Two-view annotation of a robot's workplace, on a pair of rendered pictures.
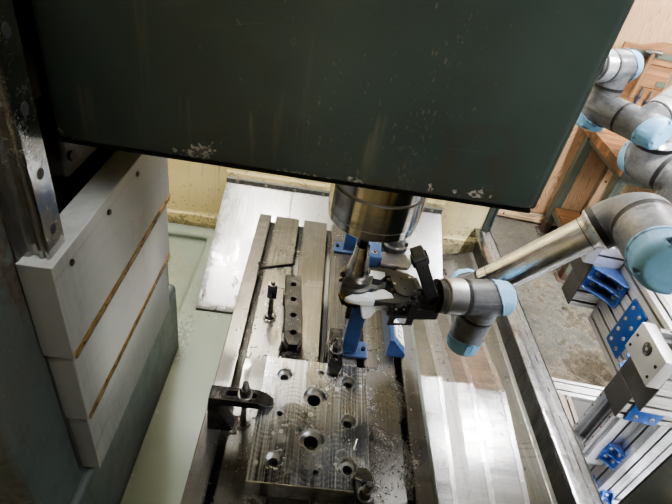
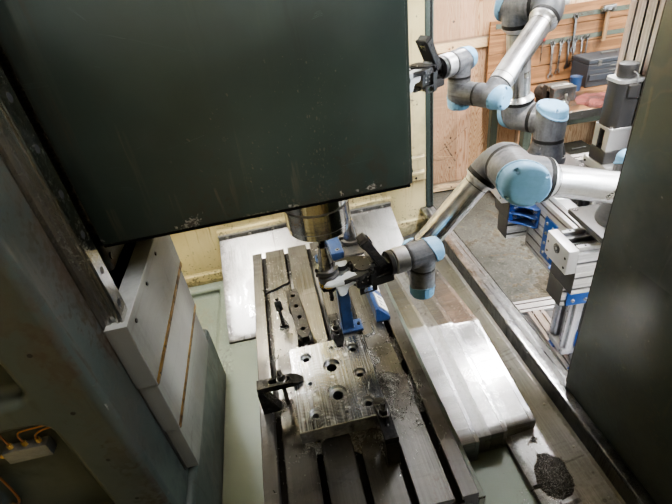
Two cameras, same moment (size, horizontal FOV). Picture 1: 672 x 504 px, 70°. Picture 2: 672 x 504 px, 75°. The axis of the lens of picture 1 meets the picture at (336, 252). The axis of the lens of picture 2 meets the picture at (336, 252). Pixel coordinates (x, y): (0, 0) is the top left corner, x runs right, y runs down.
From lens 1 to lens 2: 0.27 m
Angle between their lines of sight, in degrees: 2
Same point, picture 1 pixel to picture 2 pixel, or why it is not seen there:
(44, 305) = (128, 353)
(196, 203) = (202, 265)
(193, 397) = (249, 406)
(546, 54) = (373, 93)
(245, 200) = (238, 249)
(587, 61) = (398, 89)
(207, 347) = (247, 368)
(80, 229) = (134, 298)
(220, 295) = (244, 327)
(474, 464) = (469, 377)
